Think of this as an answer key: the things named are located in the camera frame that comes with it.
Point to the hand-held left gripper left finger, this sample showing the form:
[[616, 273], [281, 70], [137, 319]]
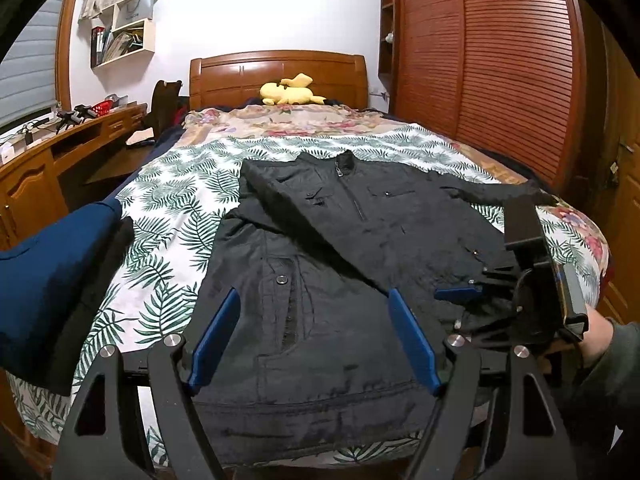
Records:
[[215, 335]]

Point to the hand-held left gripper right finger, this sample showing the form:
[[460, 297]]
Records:
[[412, 340]]

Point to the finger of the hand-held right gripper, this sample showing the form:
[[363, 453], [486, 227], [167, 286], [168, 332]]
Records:
[[487, 334], [455, 294]]

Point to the black jacket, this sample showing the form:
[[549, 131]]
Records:
[[325, 260]]

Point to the person's right forearm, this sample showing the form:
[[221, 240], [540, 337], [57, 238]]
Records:
[[610, 400]]

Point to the person's right hand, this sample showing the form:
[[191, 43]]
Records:
[[597, 335]]

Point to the leaf print blanket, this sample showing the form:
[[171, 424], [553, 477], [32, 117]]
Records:
[[175, 200]]

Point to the wooden door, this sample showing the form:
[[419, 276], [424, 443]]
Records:
[[620, 110]]

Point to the blue cloth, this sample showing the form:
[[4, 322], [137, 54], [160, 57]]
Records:
[[45, 280]]

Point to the wooden slatted wardrobe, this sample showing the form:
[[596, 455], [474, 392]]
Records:
[[475, 60]]

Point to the floral bed sheet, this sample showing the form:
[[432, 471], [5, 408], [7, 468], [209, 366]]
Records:
[[300, 122]]

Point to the wooden desk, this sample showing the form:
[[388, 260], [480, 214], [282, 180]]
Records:
[[30, 190]]

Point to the dark wooden chair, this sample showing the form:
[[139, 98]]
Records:
[[165, 105]]

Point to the red basket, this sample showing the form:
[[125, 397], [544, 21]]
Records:
[[103, 107]]

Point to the yellow plush toy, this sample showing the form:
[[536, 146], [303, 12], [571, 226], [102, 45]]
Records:
[[290, 92]]

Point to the wooden headboard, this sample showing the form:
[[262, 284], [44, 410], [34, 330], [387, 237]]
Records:
[[235, 77]]

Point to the black device on desk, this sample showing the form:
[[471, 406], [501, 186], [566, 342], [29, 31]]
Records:
[[72, 116]]

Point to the open wooden shelf unit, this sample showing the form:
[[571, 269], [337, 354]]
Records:
[[387, 10]]

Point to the row of binders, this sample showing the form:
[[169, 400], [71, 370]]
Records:
[[97, 45]]

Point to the grey window blind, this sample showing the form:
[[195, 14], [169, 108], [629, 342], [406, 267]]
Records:
[[30, 70]]

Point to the white wall shelf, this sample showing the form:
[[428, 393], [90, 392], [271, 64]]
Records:
[[146, 51]]

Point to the wooden window frame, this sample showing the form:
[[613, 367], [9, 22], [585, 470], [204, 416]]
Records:
[[67, 35]]

